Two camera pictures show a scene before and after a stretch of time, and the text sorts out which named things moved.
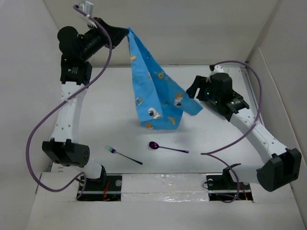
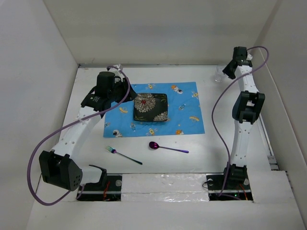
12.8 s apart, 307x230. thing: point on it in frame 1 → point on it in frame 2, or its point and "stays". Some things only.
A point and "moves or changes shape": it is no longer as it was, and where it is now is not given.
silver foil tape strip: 164,187 stays
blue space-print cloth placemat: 160,102 moves or changes shape
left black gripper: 116,34 → 124,85
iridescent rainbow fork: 110,149 stays
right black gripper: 201,82 → 227,71
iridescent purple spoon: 154,145 stays
